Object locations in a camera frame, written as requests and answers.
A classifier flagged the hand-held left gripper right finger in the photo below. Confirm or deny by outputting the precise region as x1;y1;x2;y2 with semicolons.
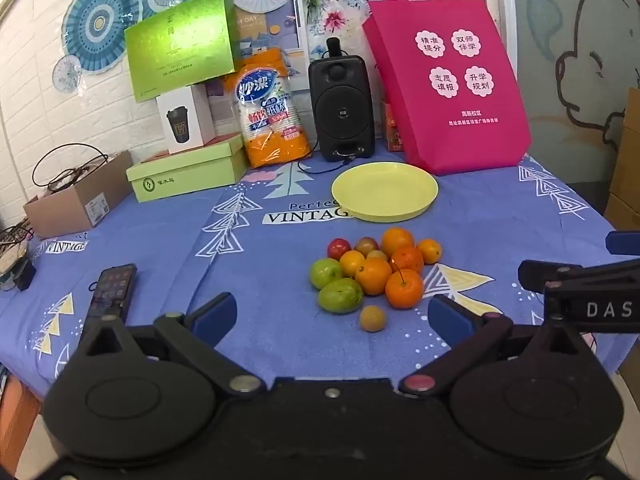
397;295;596;395

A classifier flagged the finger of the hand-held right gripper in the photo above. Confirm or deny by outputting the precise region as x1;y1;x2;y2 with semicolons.
518;259;640;292
605;230;640;256

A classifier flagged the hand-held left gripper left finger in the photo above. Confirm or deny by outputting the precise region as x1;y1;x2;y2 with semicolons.
75;292;266;396

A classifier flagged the large orange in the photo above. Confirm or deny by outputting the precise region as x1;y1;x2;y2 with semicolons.
384;269;425;310
391;246;425;273
354;257;393;297
381;227;416;260

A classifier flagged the small tangerine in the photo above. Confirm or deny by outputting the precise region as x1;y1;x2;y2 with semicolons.
339;250;367;277
416;238;443;266

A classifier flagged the brown round fruit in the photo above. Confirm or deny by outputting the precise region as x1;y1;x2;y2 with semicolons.
359;306;387;333

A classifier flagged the dark green mango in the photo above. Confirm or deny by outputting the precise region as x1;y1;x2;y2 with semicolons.
317;277;364;314

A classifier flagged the round light green fruit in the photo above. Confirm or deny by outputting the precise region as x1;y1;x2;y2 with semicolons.
309;258;343;291

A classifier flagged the yellow plastic plate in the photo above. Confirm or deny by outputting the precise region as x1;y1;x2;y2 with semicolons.
331;161;439;223

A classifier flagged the blue printed tablecloth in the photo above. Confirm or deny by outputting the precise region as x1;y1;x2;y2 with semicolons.
0;152;640;396

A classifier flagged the tall cardboard carton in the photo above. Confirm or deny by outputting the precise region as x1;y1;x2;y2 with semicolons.
602;87;640;231

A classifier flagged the black smartphone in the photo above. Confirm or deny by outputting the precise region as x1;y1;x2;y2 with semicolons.
82;263;138;333

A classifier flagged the flat light green box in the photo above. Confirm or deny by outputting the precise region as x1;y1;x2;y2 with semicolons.
125;132;249;204

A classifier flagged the brown cardboard box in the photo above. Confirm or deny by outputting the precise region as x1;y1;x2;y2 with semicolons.
22;150;135;240

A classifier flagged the pink tote bag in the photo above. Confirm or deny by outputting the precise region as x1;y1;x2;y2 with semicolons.
361;0;532;177

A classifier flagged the red orange carton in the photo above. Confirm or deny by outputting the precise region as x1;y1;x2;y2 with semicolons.
381;99;407;153

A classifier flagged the white cup box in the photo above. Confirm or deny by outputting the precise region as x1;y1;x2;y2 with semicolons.
155;83;217;155

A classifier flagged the small black device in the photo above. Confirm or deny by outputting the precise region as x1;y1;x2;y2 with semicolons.
0;255;37;292

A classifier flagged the purple white booklet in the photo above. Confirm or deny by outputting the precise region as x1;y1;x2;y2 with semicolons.
206;79;242;137

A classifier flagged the orange paper cup pack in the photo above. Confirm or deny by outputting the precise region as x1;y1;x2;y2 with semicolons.
231;46;312;170

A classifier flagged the black speaker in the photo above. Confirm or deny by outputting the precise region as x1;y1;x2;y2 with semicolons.
307;55;376;162

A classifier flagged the large green gift box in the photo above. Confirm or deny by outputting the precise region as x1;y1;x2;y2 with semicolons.
124;0;237;104

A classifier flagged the small pale paper fan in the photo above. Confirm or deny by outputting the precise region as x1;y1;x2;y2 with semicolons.
52;55;83;93

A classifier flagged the large blue paper fan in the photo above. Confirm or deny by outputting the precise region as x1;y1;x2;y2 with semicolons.
62;0;138;71

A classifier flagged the floral plastic sheet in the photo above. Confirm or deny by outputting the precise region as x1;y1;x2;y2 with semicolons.
300;0;391;101

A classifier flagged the black speaker cable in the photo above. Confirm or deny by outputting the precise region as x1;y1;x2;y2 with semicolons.
297;152;371;177

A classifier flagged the black wire loop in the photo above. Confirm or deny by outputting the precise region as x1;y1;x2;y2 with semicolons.
31;143;108;193

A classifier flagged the blue wall calendar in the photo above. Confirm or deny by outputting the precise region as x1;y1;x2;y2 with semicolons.
235;0;308;81

